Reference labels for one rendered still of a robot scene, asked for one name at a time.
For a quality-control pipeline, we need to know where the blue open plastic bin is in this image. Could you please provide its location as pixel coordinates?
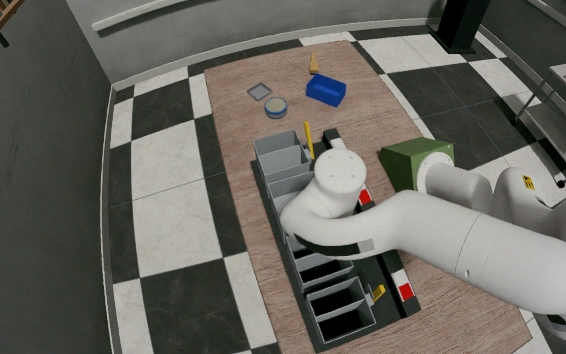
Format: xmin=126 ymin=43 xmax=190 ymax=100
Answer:
xmin=306 ymin=73 xmax=347 ymax=108

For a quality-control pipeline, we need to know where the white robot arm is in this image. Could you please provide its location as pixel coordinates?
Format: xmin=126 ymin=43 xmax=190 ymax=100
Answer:
xmin=280 ymin=148 xmax=566 ymax=340

